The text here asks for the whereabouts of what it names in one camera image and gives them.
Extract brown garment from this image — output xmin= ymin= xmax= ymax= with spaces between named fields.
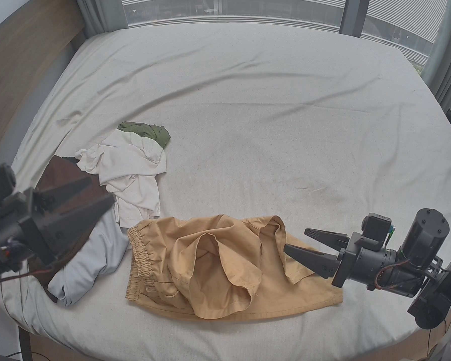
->
xmin=26 ymin=156 xmax=115 ymax=304

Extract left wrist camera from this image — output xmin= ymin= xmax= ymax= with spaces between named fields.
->
xmin=0 ymin=163 xmax=18 ymax=209

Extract pale grey garment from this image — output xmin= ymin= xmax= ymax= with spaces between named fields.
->
xmin=47 ymin=202 xmax=130 ymax=307

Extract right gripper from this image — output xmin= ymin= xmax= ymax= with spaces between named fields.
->
xmin=283 ymin=228 xmax=398 ymax=289

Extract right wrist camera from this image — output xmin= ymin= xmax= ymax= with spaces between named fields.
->
xmin=361 ymin=213 xmax=395 ymax=251

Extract white garment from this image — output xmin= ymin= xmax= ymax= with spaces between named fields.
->
xmin=75 ymin=130 xmax=168 ymax=229

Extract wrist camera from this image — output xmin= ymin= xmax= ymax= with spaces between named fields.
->
xmin=0 ymin=163 xmax=18 ymax=209
xmin=361 ymin=213 xmax=395 ymax=251

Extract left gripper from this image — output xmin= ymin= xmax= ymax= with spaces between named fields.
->
xmin=0 ymin=175 xmax=116 ymax=277

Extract olive green garment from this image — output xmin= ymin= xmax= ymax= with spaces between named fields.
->
xmin=117 ymin=121 xmax=171 ymax=150

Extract bed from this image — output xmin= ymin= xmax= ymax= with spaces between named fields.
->
xmin=0 ymin=0 xmax=451 ymax=361

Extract grey-green curtain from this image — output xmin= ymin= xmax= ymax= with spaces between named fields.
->
xmin=421 ymin=0 xmax=451 ymax=108
xmin=68 ymin=0 xmax=130 ymax=38

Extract tan shorts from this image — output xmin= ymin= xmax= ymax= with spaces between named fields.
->
xmin=126 ymin=214 xmax=344 ymax=320

